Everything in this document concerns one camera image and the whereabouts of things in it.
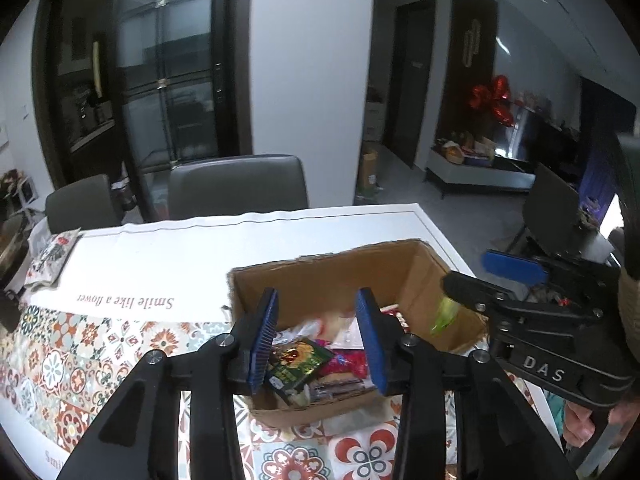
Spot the green jelly snack packet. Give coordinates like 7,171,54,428
431,297,460,335

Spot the red candy wrapper packet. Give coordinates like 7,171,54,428
319,350,369,379

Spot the dark green snack packet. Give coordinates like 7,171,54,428
265,337,334,406

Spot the person right hand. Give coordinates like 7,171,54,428
563,392,640,448

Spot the dark chair by cabinet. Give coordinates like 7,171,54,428
506,165,613,263

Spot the brown cardboard box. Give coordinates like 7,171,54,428
226,237,490,430

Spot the patterned tile tablecloth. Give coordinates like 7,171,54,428
0,303,532,480

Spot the white low cabinet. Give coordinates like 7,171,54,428
424,151,535,198

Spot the red foil balloon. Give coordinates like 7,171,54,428
469,75,514,127

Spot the cardboard box on floor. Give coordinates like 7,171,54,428
357,143,378,196

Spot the black mug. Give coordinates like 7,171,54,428
0,290,21,333

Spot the white patterned snack bag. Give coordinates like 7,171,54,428
25,229,81,287

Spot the grey dining chair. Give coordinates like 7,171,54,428
44,174,124,234
168,154,309,220

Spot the metal hot pot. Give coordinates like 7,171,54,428
0,212,29,278

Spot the black glass sliding door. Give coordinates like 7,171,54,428
32,0,248,194

